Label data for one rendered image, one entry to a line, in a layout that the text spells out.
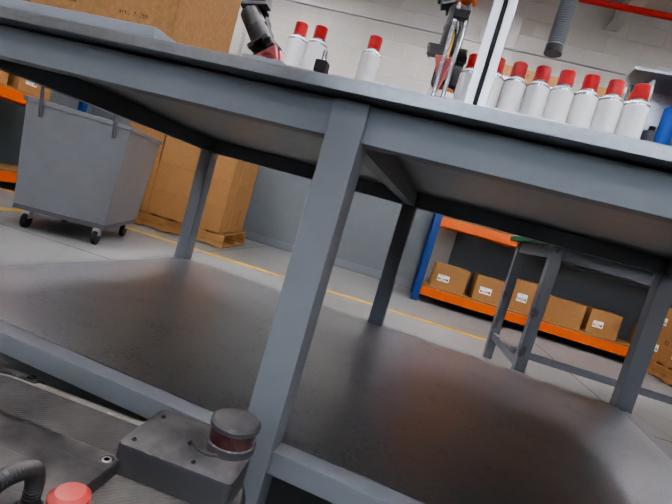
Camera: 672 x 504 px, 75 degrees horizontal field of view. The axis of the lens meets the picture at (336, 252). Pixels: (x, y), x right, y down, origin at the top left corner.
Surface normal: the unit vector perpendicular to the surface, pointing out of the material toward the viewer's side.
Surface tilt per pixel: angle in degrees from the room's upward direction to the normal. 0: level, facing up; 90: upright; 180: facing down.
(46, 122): 94
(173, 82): 90
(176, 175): 90
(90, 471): 0
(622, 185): 90
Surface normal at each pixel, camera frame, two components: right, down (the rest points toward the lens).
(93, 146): 0.15, 0.19
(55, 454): 0.28, -0.96
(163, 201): -0.07, 0.07
